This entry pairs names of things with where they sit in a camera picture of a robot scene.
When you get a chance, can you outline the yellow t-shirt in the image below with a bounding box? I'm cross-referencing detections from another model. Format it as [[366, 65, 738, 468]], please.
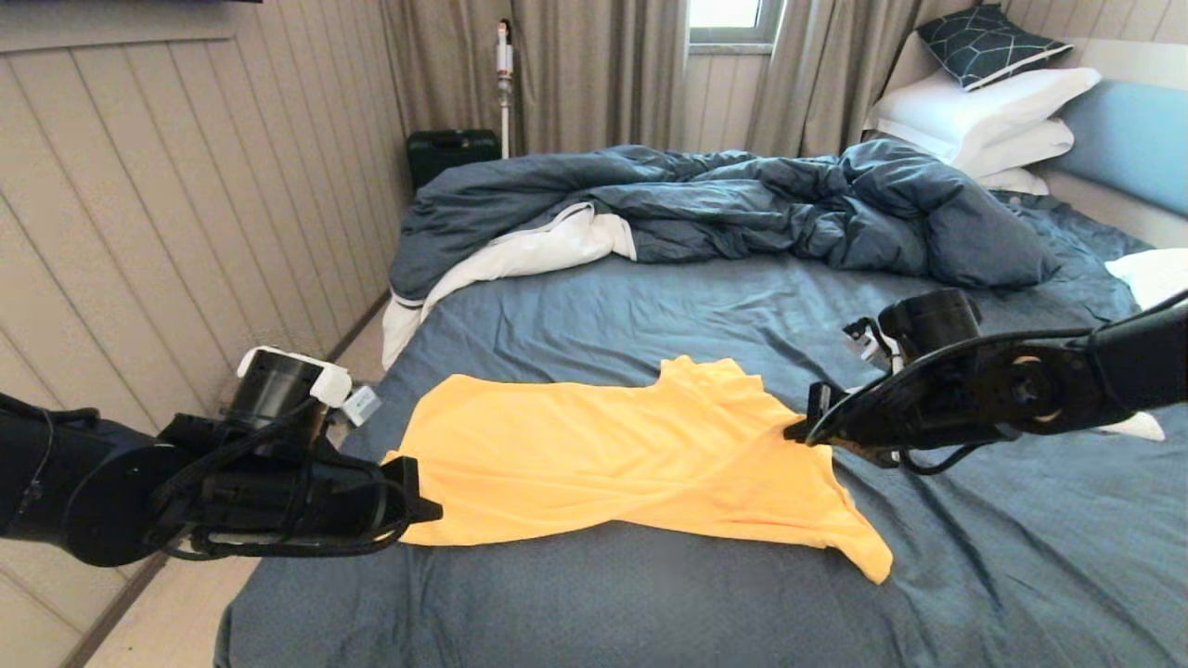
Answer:
[[381, 355, 895, 585]]

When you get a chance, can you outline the blue bed sheet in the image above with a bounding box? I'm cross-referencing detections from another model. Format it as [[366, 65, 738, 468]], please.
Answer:
[[215, 190, 1188, 668]]

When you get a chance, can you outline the white remote control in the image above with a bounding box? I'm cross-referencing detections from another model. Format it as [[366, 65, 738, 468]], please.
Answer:
[[1104, 411, 1166, 443]]

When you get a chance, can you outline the crumpled dark blue duvet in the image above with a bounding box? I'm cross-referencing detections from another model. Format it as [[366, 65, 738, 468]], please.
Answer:
[[389, 139, 1060, 303]]

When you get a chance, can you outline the large white pillow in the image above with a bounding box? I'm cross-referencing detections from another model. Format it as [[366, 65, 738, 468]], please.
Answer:
[[868, 67, 1102, 168]]

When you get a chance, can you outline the blue headboard pad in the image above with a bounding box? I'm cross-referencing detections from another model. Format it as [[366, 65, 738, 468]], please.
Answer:
[[1053, 80, 1188, 220]]

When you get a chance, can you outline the beige curtain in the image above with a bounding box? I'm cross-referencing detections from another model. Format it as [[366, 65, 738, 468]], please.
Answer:
[[379, 0, 690, 155], [744, 0, 975, 159]]

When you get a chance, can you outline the dark green suitcase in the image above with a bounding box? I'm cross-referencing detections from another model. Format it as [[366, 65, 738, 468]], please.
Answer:
[[407, 129, 502, 193]]

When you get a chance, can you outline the dark patterned cushion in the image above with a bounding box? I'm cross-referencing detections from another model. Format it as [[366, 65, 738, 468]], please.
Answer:
[[916, 5, 1073, 93]]

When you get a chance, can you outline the white stick vacuum cleaner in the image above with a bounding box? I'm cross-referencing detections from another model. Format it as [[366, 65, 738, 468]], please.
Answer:
[[497, 19, 514, 159]]

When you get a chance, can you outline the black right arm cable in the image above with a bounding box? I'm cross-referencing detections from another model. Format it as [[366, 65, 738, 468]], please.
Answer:
[[872, 302, 1188, 476]]

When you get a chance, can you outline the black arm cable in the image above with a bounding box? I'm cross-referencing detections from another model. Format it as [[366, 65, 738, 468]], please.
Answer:
[[148, 408, 409, 560], [872, 302, 1188, 476]]

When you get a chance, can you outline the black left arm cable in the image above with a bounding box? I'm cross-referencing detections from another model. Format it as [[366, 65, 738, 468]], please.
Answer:
[[148, 408, 409, 560]]

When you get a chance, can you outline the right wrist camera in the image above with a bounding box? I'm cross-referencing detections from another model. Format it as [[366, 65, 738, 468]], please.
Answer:
[[843, 318, 894, 368]]

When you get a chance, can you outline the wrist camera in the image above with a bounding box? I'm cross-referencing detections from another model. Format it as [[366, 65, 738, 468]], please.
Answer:
[[342, 385, 382, 428], [843, 318, 894, 368]]

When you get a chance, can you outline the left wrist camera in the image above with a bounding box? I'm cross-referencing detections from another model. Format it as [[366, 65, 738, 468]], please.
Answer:
[[342, 385, 382, 428]]

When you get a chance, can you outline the window with grey frame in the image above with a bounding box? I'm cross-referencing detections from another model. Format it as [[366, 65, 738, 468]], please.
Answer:
[[687, 0, 785, 55]]

